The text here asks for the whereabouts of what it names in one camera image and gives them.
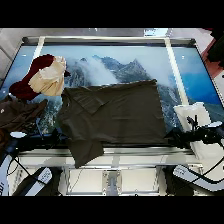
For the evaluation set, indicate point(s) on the brown garment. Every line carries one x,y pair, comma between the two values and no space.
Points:
18,113

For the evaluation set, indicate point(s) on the dark olive T-shirt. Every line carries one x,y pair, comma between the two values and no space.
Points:
123,111

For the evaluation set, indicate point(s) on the cream garment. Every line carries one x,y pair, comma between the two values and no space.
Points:
50,80

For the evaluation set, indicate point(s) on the silver frame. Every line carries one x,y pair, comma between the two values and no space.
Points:
133,156

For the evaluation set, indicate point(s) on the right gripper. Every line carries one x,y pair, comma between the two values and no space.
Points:
176,138

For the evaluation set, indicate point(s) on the white garment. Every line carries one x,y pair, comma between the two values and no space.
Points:
196,113

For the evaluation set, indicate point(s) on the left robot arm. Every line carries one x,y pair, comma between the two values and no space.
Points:
35,181

